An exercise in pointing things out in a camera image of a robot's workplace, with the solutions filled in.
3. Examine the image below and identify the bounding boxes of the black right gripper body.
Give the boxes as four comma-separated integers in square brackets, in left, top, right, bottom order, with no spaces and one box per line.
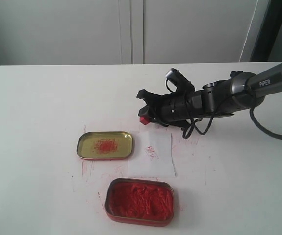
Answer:
[150,94,219,128]

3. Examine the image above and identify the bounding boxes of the red stamp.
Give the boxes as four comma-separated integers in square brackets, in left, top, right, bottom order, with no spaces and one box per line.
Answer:
[139,113,155,125]

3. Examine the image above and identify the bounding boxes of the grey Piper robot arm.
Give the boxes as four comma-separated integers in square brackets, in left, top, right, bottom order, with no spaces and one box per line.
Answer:
[136,63,282,130]

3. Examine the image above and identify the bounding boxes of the red ink tin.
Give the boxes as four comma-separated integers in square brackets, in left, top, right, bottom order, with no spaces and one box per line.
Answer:
[104,178,175,227]

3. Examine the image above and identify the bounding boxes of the white paper sheet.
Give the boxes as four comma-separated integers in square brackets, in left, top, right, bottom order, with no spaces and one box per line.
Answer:
[128,131,176,178]

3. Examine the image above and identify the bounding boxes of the gold tin lid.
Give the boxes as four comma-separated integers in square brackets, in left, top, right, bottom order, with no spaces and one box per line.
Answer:
[76,131,133,160]

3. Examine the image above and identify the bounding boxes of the white cabinet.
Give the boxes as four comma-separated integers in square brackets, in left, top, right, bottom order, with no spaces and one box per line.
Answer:
[0,0,269,65]

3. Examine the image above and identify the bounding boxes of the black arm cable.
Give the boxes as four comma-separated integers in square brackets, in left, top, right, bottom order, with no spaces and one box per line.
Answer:
[164,70,282,141]

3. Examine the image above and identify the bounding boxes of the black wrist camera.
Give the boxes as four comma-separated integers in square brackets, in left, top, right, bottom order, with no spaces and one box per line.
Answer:
[165,68,196,94]

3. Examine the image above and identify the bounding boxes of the dark door frame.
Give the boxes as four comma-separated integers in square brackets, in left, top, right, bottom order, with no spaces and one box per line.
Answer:
[250,0,282,62]

